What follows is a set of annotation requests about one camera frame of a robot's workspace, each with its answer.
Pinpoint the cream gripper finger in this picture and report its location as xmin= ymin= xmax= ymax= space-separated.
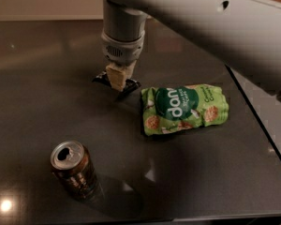
xmin=106 ymin=63 xmax=126 ymax=92
xmin=124 ymin=61 xmax=137 ymax=79

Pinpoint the grey side table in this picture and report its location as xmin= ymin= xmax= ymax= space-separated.
xmin=227 ymin=67 xmax=281 ymax=161

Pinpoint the green rice chip bag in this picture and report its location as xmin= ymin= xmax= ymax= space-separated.
xmin=141 ymin=84 xmax=229 ymax=136

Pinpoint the black rxbar chocolate wrapper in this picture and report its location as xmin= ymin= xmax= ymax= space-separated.
xmin=93 ymin=70 xmax=141 ymax=99

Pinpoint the brown opened soda can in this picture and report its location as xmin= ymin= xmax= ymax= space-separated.
xmin=51 ymin=141 xmax=98 ymax=200

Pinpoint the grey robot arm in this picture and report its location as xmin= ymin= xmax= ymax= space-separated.
xmin=102 ymin=0 xmax=281 ymax=101

